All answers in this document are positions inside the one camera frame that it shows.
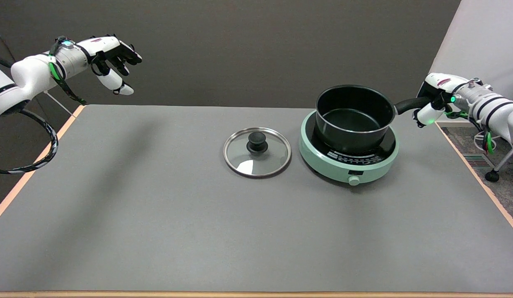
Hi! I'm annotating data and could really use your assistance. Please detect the thick black braided cable loop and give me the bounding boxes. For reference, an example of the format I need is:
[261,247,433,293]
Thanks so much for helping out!
[0,108,59,175]

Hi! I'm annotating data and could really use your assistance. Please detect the black pot with handle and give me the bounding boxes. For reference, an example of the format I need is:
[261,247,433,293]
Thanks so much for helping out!
[316,84,433,155]

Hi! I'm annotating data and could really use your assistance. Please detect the chair base with black casters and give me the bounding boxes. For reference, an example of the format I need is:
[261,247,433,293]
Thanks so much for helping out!
[485,148,513,183]

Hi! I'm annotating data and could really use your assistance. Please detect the black green wrist cable bundle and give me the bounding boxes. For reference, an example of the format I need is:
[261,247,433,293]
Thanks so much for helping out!
[444,108,495,156]
[48,36,88,105]

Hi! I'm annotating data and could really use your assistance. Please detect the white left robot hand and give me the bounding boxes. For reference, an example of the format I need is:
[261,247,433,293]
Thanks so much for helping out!
[77,35,143,96]

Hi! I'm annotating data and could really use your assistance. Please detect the green induction cooker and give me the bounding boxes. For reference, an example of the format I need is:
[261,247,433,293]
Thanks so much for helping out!
[299,110,400,186]

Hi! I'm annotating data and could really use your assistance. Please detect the metal floor vent grille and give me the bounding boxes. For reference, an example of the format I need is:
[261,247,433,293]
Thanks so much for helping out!
[461,153,495,168]

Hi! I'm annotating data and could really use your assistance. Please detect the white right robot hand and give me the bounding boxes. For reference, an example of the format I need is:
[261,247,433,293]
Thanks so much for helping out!
[412,73,468,128]

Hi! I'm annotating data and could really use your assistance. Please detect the glass lid with black knob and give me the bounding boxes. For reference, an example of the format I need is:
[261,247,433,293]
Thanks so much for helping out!
[223,127,292,179]

